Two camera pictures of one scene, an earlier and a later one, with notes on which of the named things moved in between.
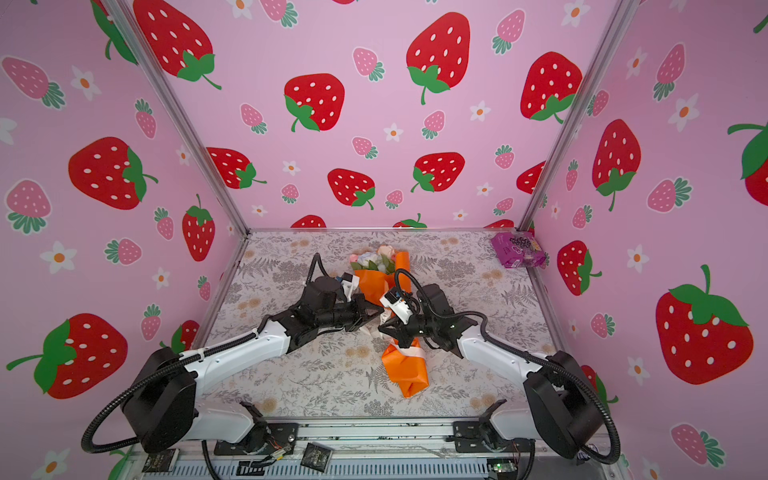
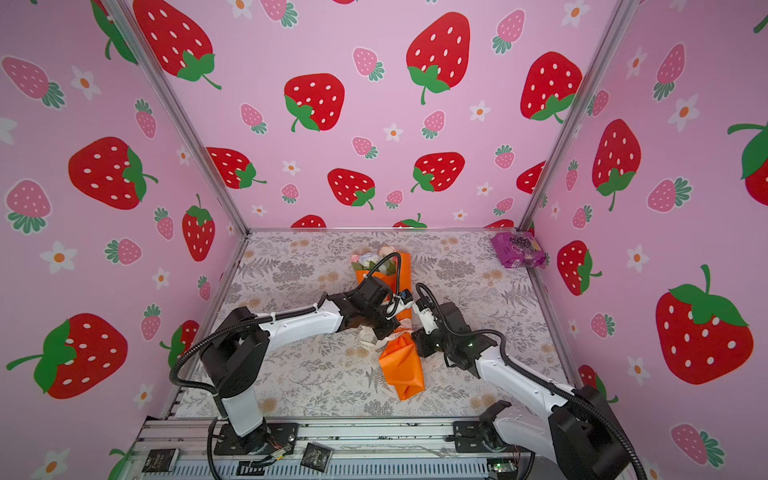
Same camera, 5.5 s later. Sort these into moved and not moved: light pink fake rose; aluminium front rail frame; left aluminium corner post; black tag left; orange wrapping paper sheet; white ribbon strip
Moved: orange wrapping paper sheet; white ribbon strip
Not moved: aluminium front rail frame; black tag left; light pink fake rose; left aluminium corner post
